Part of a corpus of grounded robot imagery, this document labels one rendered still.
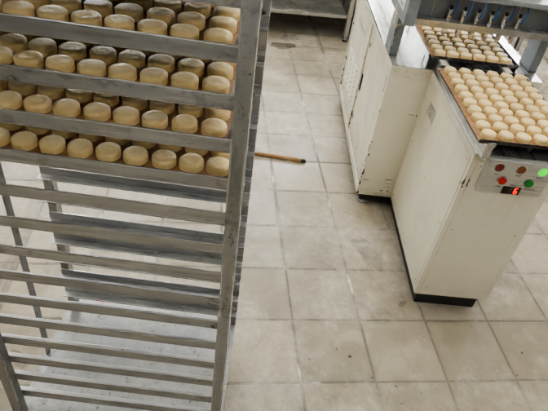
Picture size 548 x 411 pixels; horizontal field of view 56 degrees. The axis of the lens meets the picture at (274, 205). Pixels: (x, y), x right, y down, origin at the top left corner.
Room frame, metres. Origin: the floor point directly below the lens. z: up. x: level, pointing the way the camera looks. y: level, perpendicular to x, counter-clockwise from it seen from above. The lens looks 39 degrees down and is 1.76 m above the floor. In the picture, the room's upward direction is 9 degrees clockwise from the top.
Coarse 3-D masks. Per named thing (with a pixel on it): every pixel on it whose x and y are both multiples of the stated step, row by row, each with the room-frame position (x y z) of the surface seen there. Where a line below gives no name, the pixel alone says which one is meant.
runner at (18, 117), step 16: (0, 112) 0.79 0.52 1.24; (16, 112) 0.79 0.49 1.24; (48, 128) 0.79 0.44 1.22; (64, 128) 0.79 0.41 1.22; (80, 128) 0.79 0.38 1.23; (96, 128) 0.80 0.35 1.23; (112, 128) 0.80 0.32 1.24; (128, 128) 0.80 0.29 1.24; (144, 128) 0.80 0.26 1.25; (176, 144) 0.80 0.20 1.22; (192, 144) 0.80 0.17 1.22; (208, 144) 0.80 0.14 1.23; (224, 144) 0.80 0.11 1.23
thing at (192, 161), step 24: (0, 144) 0.82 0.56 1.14; (24, 144) 0.82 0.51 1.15; (48, 144) 0.83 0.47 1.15; (72, 144) 0.84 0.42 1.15; (96, 144) 0.88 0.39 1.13; (120, 144) 0.89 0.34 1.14; (144, 144) 0.89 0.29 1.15; (168, 168) 0.83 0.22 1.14; (192, 168) 0.83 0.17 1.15; (216, 168) 0.84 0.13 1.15
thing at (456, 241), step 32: (448, 96) 2.02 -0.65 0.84; (416, 128) 2.23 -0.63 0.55; (448, 128) 1.88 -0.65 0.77; (416, 160) 2.09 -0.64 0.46; (448, 160) 1.77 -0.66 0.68; (480, 160) 1.59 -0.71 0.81; (544, 160) 1.61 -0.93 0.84; (416, 192) 1.96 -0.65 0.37; (448, 192) 1.66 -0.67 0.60; (480, 192) 1.59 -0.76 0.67; (544, 192) 1.61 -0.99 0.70; (416, 224) 1.83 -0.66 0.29; (448, 224) 1.59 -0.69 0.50; (480, 224) 1.60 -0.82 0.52; (512, 224) 1.61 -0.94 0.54; (416, 256) 1.71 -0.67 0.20; (448, 256) 1.59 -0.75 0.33; (480, 256) 1.60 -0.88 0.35; (416, 288) 1.59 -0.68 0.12; (448, 288) 1.60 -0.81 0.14; (480, 288) 1.61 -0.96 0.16
